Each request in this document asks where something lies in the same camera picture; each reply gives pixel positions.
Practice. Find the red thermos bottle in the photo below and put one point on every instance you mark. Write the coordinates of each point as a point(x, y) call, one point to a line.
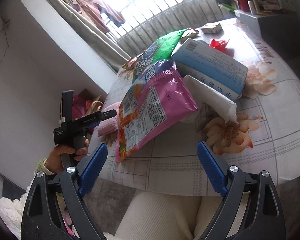
point(243, 5)

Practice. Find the white small box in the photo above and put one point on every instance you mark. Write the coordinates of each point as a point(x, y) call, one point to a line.
point(211, 28)

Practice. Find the floral tablecloth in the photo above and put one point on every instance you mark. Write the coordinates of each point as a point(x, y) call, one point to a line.
point(245, 107)

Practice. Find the red plastic wrapper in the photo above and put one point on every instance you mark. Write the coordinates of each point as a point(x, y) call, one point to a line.
point(219, 45)

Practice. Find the brown snack packet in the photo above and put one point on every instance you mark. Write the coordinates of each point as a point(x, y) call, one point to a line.
point(188, 33)
point(131, 63)

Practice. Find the green snack bag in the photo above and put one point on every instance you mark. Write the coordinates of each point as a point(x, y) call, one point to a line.
point(161, 49)

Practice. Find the grey side cabinet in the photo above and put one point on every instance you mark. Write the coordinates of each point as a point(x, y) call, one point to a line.
point(280, 31)

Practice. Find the brown snack packet middle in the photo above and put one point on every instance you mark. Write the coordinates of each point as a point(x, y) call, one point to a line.
point(188, 33)

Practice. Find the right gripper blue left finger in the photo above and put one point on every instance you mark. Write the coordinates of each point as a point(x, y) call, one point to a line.
point(92, 170)

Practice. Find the pink orange snack bag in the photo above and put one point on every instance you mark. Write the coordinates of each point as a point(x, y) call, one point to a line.
point(157, 99)

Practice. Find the brown snack packet left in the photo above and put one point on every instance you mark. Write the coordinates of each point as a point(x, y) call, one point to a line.
point(131, 63)

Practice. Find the pink plastic bag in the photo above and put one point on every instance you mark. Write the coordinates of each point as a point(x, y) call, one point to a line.
point(80, 107)

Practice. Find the hanging pink clothes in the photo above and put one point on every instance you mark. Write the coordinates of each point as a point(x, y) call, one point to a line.
point(93, 9)

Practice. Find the blue white carton box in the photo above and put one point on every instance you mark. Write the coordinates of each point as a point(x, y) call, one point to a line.
point(211, 67)

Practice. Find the pink knitted cloth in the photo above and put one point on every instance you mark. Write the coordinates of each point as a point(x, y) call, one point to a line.
point(110, 125)

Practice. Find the person's left hand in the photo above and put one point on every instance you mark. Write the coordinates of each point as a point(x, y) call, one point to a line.
point(61, 154)

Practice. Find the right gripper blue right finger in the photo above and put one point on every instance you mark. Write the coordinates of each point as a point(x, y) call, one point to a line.
point(214, 172)

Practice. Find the metal balcony railing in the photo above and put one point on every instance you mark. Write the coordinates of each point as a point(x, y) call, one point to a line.
point(147, 20)

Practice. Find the left grey curtain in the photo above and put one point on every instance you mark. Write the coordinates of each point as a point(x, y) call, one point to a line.
point(107, 49)

